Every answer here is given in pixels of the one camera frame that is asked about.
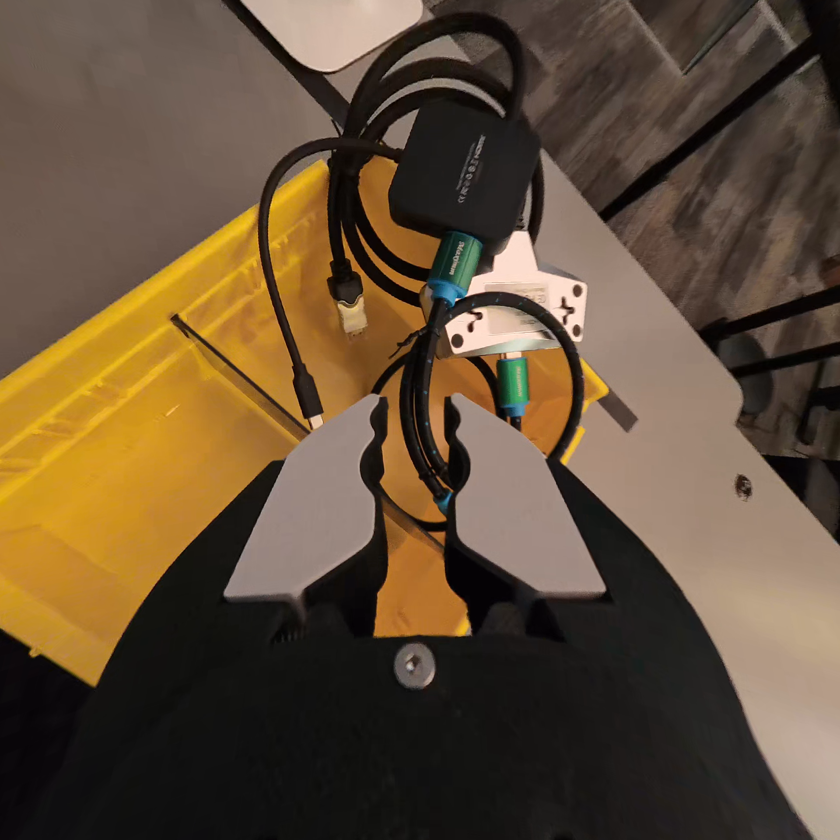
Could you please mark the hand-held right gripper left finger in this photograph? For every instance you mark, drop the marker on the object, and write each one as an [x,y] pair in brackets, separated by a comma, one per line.
[309,524]

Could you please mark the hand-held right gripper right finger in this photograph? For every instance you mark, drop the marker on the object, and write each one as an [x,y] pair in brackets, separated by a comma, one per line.
[525,524]

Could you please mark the yellow plastic bin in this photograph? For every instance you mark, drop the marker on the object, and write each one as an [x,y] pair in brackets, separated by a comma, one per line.
[98,491]

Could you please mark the black adapter box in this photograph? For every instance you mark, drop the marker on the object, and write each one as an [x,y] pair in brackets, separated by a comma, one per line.
[459,170]

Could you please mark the small round desk grommet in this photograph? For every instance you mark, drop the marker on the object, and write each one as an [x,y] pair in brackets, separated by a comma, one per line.
[742,487]

